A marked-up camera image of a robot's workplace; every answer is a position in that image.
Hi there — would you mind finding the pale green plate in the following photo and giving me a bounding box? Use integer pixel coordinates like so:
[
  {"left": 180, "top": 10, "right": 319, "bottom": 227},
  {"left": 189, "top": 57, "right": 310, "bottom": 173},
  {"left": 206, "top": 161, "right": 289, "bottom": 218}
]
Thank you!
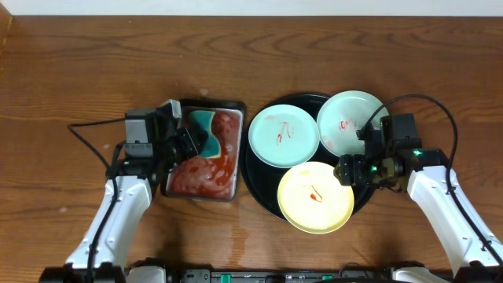
[{"left": 316, "top": 90, "right": 383, "bottom": 156}]

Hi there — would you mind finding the black round serving tray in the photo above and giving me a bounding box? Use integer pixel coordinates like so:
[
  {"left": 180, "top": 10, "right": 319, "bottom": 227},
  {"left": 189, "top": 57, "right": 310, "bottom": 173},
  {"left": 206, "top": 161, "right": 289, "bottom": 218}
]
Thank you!
[{"left": 240, "top": 92, "right": 375, "bottom": 222}]

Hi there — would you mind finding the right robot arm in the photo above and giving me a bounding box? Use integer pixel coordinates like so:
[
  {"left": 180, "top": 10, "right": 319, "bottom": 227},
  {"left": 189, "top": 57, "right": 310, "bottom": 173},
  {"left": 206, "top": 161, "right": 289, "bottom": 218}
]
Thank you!
[{"left": 334, "top": 149, "right": 502, "bottom": 282}]

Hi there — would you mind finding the light blue plate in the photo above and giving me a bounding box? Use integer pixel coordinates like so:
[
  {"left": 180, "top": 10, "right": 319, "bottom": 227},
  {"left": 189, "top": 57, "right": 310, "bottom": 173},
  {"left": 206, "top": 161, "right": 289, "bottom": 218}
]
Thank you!
[{"left": 248, "top": 104, "right": 320, "bottom": 168}]

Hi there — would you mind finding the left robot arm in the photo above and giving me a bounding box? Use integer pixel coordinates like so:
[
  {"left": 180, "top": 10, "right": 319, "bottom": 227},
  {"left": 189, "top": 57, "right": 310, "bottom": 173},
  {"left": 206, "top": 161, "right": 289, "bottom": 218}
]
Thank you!
[{"left": 39, "top": 126, "right": 210, "bottom": 282}]

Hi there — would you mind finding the yellow plate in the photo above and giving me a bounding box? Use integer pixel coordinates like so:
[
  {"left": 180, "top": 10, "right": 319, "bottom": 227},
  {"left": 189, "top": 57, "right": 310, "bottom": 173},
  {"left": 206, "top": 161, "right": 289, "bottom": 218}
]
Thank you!
[{"left": 277, "top": 161, "right": 354, "bottom": 234}]

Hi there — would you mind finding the green scrub sponge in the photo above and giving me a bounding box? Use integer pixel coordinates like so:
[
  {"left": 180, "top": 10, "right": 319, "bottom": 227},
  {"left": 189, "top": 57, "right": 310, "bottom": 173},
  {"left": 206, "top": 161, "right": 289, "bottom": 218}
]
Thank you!
[{"left": 189, "top": 110, "right": 221, "bottom": 159}]

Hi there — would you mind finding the black rectangular wash tray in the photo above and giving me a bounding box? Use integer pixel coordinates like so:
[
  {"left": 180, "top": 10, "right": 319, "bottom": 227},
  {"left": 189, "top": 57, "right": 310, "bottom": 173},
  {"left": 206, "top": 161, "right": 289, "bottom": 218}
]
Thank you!
[{"left": 160, "top": 99, "right": 245, "bottom": 202}]

